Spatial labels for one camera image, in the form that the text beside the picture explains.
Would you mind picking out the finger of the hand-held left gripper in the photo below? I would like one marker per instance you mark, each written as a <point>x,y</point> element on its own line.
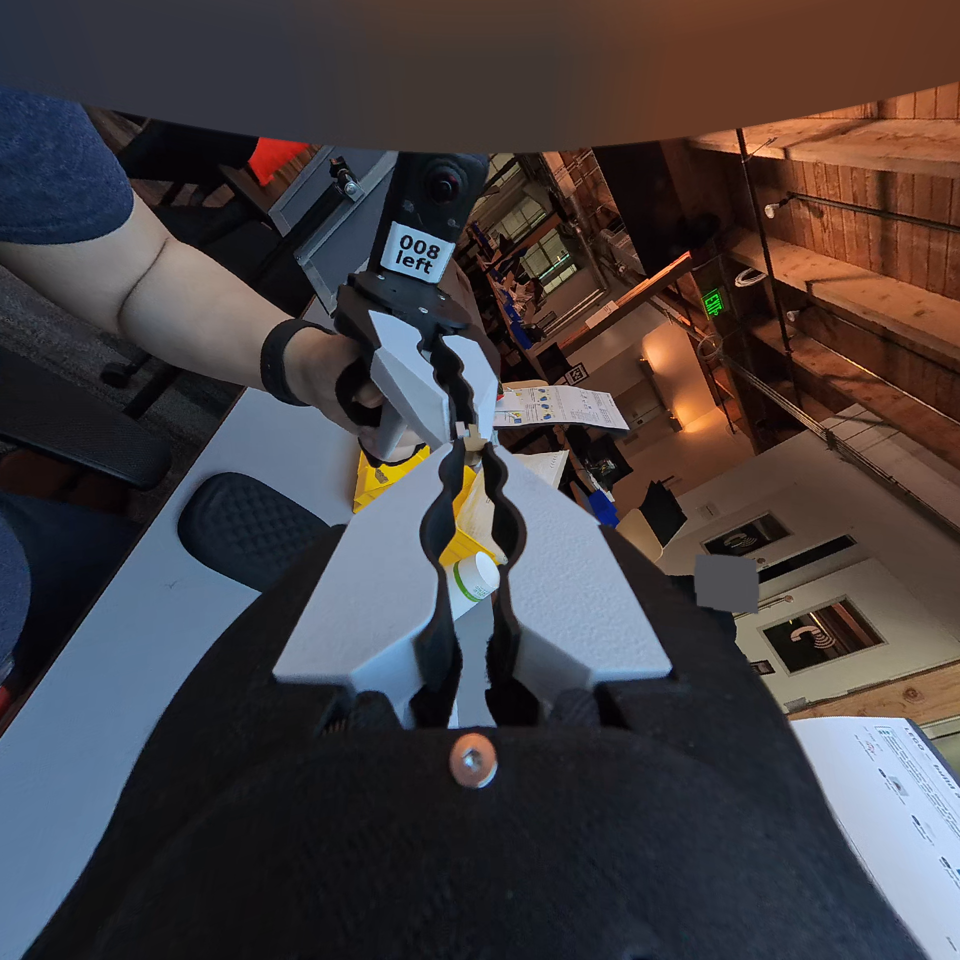
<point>405,375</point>
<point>480,375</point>

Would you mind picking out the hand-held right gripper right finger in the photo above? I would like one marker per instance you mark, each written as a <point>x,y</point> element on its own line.
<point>585,600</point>

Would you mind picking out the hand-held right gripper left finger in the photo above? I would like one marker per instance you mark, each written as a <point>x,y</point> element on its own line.
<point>367,600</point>

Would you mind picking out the small tan lego piece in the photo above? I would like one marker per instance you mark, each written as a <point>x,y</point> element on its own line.
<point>471,435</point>

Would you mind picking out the person's left forearm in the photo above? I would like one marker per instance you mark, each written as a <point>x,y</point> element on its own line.
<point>187,315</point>

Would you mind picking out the lego instruction booklet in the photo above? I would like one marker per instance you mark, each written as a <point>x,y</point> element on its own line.
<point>885,810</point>

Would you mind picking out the person's left hand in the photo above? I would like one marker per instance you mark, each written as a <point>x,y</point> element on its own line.
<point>319,375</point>

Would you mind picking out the printed paper leaflet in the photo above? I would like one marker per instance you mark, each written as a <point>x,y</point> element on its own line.
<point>570,405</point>

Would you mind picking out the white bottle green label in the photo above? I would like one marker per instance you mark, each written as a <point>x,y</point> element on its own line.
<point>476,577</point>

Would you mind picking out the black wristband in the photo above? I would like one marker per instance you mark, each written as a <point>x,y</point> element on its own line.
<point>276,360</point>

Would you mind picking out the red fabric item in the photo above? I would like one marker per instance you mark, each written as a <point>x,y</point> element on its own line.
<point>277,161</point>

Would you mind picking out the black padded wrist rest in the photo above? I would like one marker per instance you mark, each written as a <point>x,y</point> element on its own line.
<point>240,525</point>

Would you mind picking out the green exit sign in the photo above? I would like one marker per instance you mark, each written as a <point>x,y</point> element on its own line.
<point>711,303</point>

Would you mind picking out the black office chair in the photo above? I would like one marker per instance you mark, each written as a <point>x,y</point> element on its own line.
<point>75,427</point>

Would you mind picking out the person's blue shirt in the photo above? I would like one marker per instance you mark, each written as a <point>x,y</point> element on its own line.
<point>60,172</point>

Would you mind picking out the grey metal frame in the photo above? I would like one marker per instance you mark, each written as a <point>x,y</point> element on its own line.
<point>322,225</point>

